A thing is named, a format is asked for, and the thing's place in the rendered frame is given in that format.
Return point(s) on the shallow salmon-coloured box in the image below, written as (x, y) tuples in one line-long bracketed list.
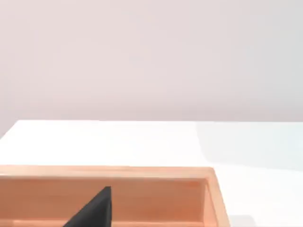
[(165, 201)]

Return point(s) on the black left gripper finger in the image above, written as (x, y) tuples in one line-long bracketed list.
[(98, 210)]

